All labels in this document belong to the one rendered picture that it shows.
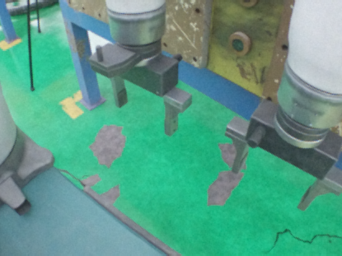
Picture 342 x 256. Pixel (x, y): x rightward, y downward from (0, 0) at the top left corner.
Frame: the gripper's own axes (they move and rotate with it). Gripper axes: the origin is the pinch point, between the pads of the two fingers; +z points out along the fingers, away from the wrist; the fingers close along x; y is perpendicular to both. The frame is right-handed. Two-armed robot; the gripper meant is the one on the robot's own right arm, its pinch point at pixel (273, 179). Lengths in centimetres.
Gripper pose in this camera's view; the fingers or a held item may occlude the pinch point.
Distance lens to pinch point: 49.4
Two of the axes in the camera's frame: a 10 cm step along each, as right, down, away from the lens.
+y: -6.0, 5.9, -5.4
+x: 8.0, 4.4, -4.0
